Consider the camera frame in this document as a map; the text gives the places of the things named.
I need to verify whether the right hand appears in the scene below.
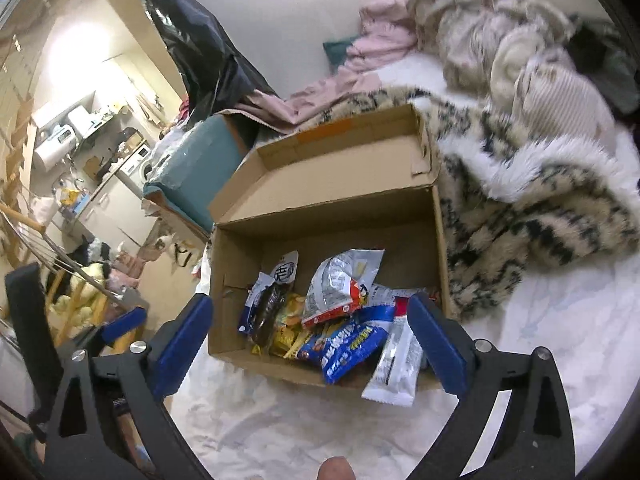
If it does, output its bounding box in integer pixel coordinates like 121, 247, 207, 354
317, 456, 356, 480

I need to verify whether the beige black patterned fuzzy blanket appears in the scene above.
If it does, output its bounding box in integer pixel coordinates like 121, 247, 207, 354
302, 86, 639, 320

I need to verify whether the white washing machine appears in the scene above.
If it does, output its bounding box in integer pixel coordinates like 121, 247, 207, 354
116, 142, 152, 198

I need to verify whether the brown cardboard box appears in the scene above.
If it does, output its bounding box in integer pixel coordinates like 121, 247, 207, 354
207, 104, 452, 386

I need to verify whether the teal pillow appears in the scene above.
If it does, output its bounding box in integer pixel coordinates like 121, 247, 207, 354
322, 36, 358, 74

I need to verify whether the white silver snack wrapper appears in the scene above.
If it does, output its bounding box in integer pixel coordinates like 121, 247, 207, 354
361, 315, 423, 408

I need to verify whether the blue white snack pack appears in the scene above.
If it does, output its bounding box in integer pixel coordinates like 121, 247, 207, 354
238, 272, 274, 336

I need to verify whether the silver red snack bag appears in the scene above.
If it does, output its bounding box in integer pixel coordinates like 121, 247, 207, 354
302, 249, 385, 328

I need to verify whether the dark brown chocolate pack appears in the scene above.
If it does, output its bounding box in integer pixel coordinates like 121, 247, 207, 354
250, 283, 288, 348

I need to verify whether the yellow striped snack box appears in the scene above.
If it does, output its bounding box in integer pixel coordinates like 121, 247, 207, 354
284, 328, 321, 361

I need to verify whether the blue cookie snack bag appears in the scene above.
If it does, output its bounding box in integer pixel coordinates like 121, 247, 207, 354
294, 304, 396, 385

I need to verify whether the white grey crumpled bedding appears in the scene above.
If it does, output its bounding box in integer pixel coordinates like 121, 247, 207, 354
408, 0, 615, 140

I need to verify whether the dark clothes pile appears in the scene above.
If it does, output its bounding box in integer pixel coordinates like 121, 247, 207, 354
565, 14, 639, 118

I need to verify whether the wooden yellow rack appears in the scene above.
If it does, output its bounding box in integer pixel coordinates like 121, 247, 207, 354
1, 204, 148, 353

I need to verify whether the black plastic bag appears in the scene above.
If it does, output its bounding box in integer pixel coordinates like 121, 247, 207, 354
142, 0, 272, 124

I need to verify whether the white black logo packet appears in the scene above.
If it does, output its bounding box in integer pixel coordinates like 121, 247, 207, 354
270, 250, 299, 288

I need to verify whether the teal cardboard box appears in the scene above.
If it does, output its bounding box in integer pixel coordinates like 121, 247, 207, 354
142, 115, 258, 233

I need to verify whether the yellow chip bag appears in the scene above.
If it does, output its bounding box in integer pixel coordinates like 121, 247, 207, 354
269, 292, 306, 358

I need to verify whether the pink crumpled clothing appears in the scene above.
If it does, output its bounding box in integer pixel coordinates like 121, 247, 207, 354
234, 0, 416, 131

